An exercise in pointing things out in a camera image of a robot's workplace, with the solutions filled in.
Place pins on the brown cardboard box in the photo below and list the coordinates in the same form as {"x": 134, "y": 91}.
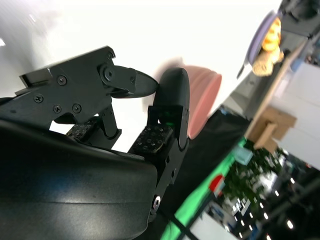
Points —
{"x": 277, "y": 125}

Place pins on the yellow plush toy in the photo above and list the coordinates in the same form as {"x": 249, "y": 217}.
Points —
{"x": 268, "y": 50}

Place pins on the purple plate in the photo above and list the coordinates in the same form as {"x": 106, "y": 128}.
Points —
{"x": 257, "y": 42}

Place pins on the green cloth strip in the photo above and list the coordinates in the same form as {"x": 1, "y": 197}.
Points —
{"x": 200, "y": 202}

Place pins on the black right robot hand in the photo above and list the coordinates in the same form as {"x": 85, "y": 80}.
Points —
{"x": 75, "y": 180}

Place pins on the black backdrop cloth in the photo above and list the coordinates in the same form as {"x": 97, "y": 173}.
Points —
{"x": 215, "y": 150}

